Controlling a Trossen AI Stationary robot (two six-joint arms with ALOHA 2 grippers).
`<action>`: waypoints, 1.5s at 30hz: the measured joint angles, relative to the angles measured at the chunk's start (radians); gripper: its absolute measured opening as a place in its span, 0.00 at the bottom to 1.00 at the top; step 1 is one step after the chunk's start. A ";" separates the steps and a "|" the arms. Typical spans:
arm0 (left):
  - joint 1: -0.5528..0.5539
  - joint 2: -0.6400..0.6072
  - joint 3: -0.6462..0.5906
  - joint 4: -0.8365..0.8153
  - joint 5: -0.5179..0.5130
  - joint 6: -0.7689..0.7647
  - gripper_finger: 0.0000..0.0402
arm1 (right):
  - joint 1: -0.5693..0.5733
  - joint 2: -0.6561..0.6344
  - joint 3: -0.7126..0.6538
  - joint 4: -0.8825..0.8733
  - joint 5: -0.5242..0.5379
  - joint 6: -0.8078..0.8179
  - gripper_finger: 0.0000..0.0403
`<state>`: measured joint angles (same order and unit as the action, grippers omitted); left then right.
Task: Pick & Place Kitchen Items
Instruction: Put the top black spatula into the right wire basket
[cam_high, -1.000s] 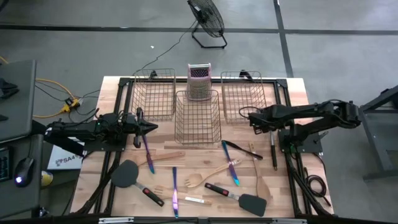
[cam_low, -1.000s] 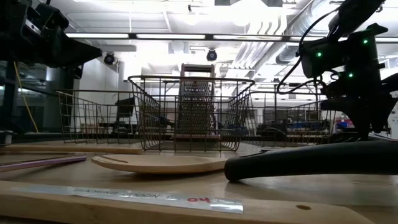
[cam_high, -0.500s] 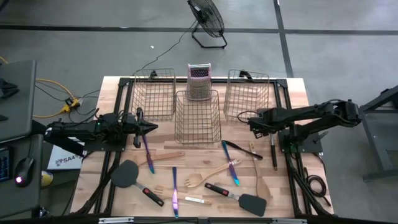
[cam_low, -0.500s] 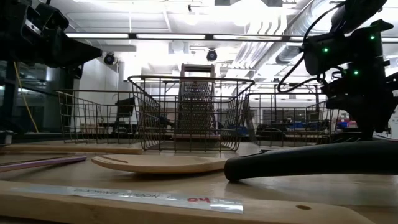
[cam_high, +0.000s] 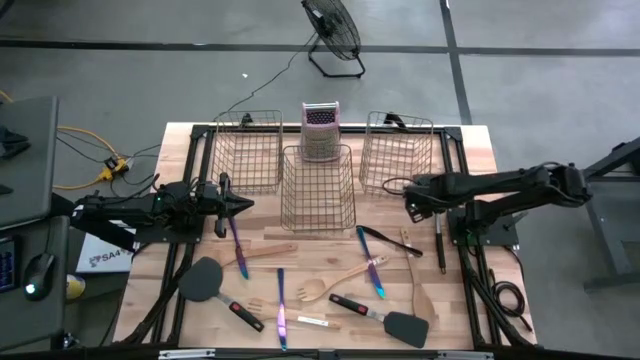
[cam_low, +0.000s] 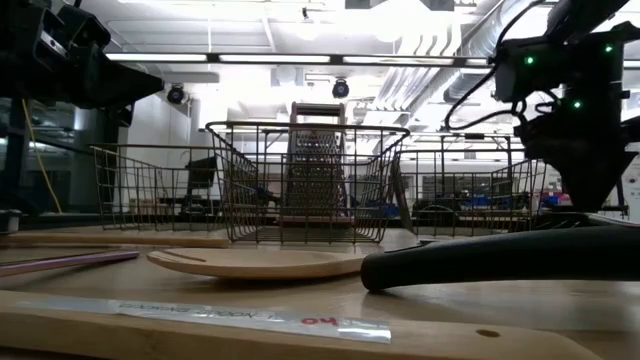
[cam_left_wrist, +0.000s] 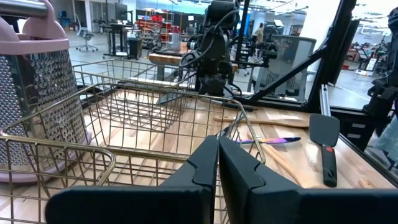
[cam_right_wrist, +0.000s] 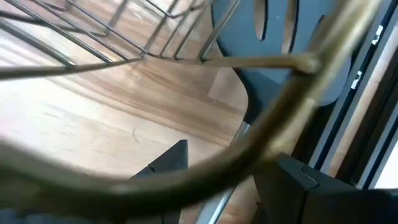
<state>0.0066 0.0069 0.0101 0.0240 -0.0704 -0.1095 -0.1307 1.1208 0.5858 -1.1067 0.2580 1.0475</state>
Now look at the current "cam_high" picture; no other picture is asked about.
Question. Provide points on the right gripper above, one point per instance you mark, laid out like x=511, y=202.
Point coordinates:
x=420, y=195

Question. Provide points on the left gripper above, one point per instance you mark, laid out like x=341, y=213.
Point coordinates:
x=215, y=200

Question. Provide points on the iridescent knife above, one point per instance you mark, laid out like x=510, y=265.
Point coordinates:
x=281, y=310
x=240, y=255
x=371, y=265

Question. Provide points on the black tongs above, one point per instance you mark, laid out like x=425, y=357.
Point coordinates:
x=400, y=246

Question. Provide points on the long wooden spatula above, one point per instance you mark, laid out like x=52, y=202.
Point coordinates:
x=422, y=300

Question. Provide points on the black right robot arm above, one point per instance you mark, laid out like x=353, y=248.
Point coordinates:
x=500, y=182

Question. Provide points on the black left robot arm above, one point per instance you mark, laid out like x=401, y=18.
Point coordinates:
x=125, y=210

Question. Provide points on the short wooden spatula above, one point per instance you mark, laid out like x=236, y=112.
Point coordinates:
x=270, y=250

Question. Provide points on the pink steel box grater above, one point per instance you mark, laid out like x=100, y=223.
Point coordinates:
x=320, y=135

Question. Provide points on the wooden spoon head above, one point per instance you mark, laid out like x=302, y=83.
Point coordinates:
x=312, y=290

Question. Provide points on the yellow power plug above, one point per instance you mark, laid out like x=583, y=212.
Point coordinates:
x=110, y=170

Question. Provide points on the white printed box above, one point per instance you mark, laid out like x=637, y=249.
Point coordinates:
x=100, y=260

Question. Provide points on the dark metal stand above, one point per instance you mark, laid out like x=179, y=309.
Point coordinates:
x=600, y=220

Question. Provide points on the yellow round object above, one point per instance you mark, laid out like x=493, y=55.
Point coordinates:
x=75, y=287

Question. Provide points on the black floor fan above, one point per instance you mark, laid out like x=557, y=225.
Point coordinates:
x=332, y=25

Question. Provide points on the black computer mouse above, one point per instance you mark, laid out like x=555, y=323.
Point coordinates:
x=39, y=275

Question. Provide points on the dark grey desk top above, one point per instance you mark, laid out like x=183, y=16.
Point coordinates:
x=50, y=325

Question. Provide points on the black desk object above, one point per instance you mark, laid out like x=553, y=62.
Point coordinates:
x=12, y=140

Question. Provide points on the black keyboard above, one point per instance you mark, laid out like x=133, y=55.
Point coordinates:
x=7, y=262

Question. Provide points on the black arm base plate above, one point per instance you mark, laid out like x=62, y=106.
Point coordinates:
x=500, y=235
x=170, y=235

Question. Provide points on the black frame clamp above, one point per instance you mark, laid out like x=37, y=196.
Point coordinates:
x=395, y=120
x=246, y=119

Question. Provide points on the black aluminium table frame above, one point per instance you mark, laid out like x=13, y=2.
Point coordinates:
x=200, y=131

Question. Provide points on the silver frame bracket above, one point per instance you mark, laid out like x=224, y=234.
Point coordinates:
x=465, y=355
x=185, y=354

